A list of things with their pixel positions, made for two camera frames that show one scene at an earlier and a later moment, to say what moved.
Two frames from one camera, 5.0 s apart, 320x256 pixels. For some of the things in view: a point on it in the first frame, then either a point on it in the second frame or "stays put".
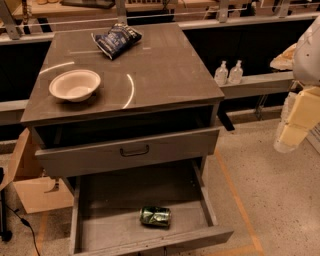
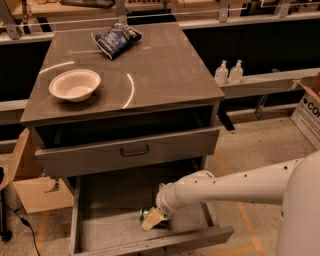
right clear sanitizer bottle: (236, 73) stays put
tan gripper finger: (304, 116) to (167, 202)
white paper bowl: (75, 85) stays put
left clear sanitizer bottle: (221, 74) stays put
